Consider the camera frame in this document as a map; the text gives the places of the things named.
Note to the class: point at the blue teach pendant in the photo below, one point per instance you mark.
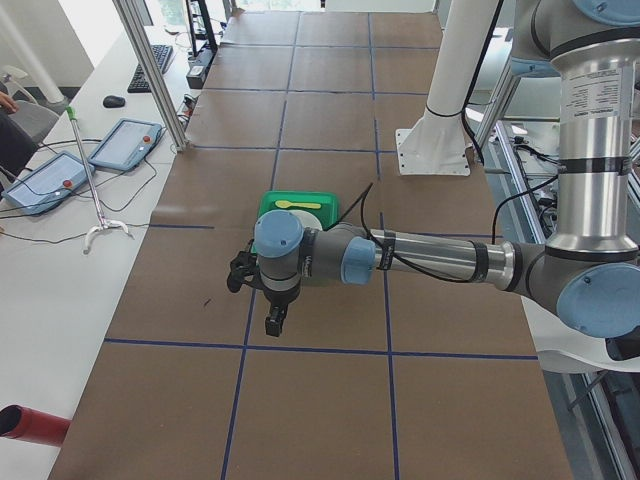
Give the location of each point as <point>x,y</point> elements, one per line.
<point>45,187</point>
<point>126,145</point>

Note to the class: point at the black computer mouse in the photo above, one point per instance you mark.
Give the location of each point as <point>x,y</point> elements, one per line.
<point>113,101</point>

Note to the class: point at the brown paper table cover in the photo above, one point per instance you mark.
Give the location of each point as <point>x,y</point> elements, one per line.
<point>406,377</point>

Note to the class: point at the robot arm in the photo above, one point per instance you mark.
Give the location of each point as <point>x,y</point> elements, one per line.
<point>586,273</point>

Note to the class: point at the aluminium frame post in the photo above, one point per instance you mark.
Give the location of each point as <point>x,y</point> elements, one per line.
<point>135,30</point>

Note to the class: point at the red cylinder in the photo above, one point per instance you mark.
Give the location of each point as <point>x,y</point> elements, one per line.
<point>34,426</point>

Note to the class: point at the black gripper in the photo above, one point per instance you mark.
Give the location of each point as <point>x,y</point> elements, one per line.
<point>278,299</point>

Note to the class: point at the white round plate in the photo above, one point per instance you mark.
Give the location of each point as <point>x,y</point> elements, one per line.
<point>307,219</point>

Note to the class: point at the white chair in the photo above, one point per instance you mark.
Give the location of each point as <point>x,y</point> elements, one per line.
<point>36,120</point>

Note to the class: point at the near blue teach pendant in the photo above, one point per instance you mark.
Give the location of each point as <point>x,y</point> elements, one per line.
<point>45,187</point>

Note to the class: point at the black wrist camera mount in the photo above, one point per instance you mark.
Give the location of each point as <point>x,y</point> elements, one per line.
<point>244,270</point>

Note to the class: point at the far blue teach pendant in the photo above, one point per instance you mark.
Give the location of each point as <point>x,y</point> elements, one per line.
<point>126,145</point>

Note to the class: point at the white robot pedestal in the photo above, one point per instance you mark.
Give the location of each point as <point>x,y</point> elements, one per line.
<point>435,145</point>

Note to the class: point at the green plastic tray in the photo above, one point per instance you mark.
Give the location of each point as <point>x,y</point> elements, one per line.
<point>327,210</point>

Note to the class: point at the metal reacher grabber stick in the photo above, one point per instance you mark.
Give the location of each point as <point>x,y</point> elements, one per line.
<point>104,223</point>

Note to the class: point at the yellow plastic spoon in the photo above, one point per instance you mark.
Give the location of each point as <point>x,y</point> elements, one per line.
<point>286,204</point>

